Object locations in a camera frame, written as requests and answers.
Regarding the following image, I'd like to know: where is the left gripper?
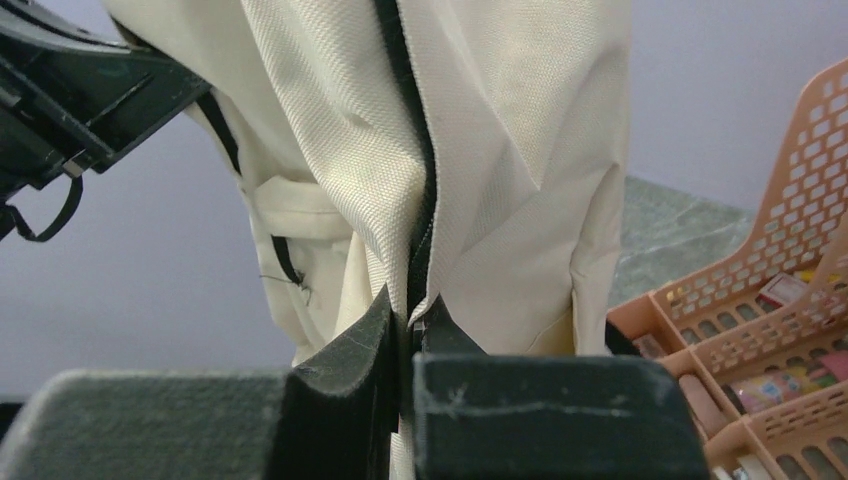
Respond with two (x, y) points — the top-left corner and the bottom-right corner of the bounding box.
(1, 1), (210, 242)

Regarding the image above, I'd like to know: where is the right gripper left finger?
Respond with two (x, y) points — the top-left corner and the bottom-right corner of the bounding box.
(1, 292), (398, 479)

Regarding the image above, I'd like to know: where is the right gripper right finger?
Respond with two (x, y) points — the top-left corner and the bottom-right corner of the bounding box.
(412, 301), (709, 479)

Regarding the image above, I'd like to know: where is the beige canvas backpack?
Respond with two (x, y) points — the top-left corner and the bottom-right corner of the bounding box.
(102, 0), (632, 480)

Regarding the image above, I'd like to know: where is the orange plastic file organizer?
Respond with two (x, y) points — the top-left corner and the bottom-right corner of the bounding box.
(609, 62), (847, 479)

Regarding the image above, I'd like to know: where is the pink cartoon container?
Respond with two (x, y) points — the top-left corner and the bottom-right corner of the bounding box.
(722, 351), (847, 414)

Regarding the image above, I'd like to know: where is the red white small box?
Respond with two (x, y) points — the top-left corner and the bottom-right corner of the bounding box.
(756, 273), (808, 308)

